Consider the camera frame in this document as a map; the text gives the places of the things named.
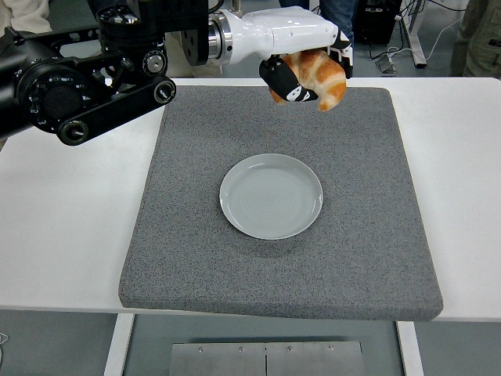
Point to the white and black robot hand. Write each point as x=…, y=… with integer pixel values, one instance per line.
x=289, y=29

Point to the golden croissant bread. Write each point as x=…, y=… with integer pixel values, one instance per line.
x=329, y=78

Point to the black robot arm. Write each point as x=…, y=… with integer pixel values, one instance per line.
x=39, y=78

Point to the pale grey round plate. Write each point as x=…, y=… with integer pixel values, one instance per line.
x=271, y=197

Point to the grey metal plate with screws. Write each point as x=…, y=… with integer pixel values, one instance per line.
x=266, y=358

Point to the person in blue jeans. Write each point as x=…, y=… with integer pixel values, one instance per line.
x=346, y=15

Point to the black equipment box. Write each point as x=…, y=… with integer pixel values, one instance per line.
x=377, y=21

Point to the small grey floor device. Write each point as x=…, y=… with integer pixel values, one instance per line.
x=385, y=64

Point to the white desk leg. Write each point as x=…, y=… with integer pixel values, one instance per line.
x=415, y=39

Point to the person in olive clothing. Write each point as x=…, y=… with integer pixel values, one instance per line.
x=477, y=39

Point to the grey speckled foam mat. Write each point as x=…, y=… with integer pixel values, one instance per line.
x=282, y=270

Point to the person in cream jacket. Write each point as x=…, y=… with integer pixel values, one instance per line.
x=31, y=13

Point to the white table leg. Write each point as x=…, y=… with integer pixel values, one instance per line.
x=410, y=348
x=117, y=344

